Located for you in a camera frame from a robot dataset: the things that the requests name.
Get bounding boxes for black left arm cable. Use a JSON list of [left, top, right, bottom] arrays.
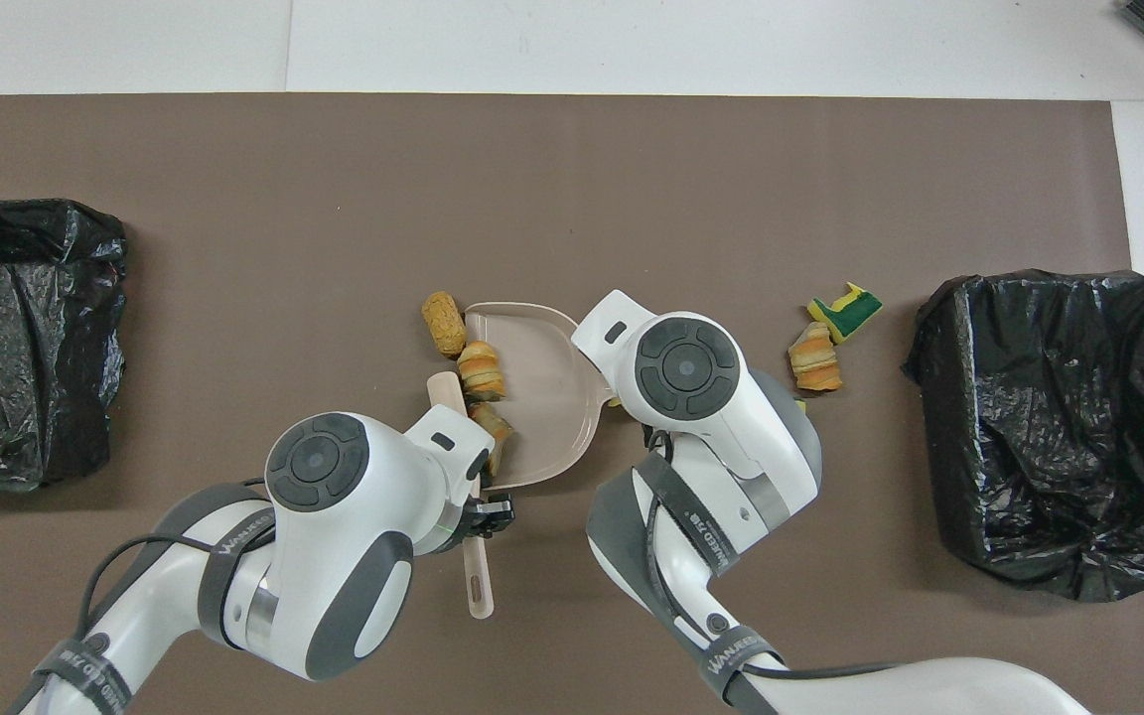
[[80, 480, 280, 646]]

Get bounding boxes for brown table mat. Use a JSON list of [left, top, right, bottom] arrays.
[[0, 94, 1144, 715]]

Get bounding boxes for notched green yellow sponge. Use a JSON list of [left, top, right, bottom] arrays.
[[807, 282, 884, 346]]

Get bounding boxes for black bag lined bin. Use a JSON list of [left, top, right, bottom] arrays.
[[902, 268, 1144, 604], [0, 199, 128, 493]]

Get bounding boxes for orange striped bread slices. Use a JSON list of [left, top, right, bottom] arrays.
[[787, 321, 844, 392]]

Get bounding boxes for brown waffle sponge piece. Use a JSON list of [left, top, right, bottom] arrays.
[[421, 291, 469, 358]]

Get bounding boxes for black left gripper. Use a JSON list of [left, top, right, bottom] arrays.
[[461, 492, 515, 542]]

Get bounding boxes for pale cream sponge piece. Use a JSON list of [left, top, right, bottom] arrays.
[[468, 401, 514, 478]]

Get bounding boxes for orange striped sponge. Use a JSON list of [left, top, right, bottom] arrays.
[[458, 341, 507, 401]]

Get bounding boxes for beige hand brush black bristles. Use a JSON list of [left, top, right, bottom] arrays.
[[427, 371, 496, 620]]

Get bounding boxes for beige plastic dustpan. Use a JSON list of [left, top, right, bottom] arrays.
[[463, 301, 605, 490]]

